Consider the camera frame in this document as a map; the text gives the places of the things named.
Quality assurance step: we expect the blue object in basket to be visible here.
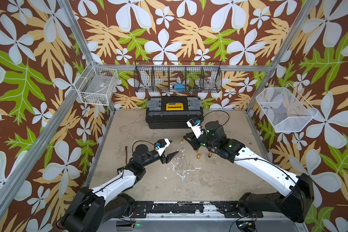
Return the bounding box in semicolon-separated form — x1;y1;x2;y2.
175;84;185;92

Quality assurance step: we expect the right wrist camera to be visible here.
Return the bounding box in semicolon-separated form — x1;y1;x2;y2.
187;118;204;139

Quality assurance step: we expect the brown stick tool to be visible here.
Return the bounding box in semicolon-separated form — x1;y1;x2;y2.
124;146;128;165

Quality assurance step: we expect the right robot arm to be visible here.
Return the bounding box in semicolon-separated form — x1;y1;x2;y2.
183;119;314;223

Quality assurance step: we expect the black wire basket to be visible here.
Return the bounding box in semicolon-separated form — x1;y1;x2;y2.
133;61;223;93

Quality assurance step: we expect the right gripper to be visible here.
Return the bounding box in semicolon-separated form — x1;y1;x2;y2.
182;130;219;152

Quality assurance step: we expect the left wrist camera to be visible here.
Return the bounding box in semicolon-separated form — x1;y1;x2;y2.
155;138;171;156

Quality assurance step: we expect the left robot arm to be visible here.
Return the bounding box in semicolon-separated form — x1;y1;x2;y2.
56;138;177;232

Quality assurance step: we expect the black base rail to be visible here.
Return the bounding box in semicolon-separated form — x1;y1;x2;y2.
116;201;263;218

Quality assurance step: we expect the white mesh basket right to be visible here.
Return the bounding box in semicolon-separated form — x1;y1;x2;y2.
256;84;318;133

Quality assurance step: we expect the black plastic toolbox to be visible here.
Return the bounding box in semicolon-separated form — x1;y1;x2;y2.
146;96;204;129

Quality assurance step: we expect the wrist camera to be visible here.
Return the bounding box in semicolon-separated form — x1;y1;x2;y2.
187;118;204;139
155;138;171;156

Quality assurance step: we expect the white wire basket left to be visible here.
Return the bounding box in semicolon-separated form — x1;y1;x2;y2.
77;64;119;106

